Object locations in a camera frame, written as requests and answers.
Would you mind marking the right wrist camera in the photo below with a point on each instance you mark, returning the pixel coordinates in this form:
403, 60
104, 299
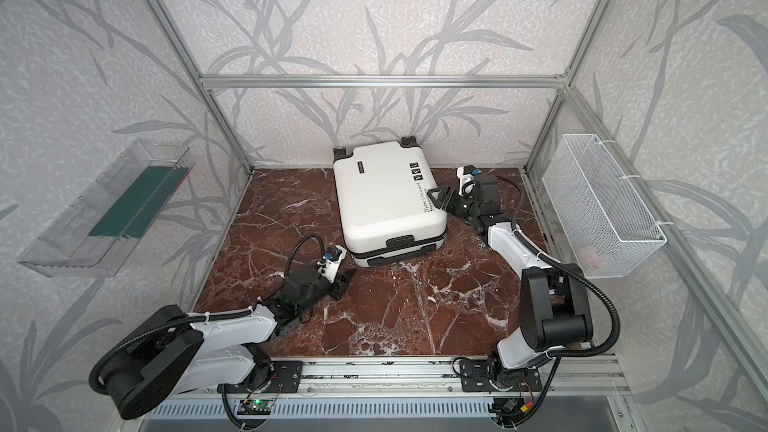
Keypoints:
466, 175

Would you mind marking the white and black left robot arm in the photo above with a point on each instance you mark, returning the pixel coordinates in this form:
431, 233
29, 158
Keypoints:
174, 352

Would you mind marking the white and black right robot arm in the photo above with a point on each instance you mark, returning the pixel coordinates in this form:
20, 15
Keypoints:
555, 316

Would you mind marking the left green circuit board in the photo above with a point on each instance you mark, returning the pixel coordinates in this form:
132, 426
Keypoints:
255, 407

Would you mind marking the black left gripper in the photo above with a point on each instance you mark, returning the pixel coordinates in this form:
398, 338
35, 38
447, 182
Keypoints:
335, 284

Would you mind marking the white wire mesh basket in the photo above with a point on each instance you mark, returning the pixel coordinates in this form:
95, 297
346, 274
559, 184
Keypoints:
598, 205

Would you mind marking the pink object in basket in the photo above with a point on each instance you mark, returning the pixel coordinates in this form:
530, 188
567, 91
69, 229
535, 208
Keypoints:
590, 257

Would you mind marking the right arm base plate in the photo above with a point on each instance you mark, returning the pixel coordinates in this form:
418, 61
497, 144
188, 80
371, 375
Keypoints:
487, 375

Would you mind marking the green board in shelf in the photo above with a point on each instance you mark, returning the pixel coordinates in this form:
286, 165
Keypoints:
133, 213

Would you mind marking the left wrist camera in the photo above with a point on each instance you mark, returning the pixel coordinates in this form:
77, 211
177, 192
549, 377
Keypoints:
330, 263

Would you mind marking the black and white suitcase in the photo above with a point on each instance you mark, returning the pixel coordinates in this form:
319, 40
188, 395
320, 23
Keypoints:
385, 210

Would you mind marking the clear plastic wall shelf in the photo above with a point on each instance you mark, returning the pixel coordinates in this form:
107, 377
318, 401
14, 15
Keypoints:
66, 250

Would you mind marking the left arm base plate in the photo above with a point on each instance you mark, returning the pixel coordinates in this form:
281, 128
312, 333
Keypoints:
281, 376

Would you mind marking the aluminium front rail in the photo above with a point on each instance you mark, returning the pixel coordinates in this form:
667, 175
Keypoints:
433, 376

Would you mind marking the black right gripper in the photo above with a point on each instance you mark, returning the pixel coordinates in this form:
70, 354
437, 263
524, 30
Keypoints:
455, 199

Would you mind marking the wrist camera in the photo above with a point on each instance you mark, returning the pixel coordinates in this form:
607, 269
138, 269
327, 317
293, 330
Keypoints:
330, 263
466, 175

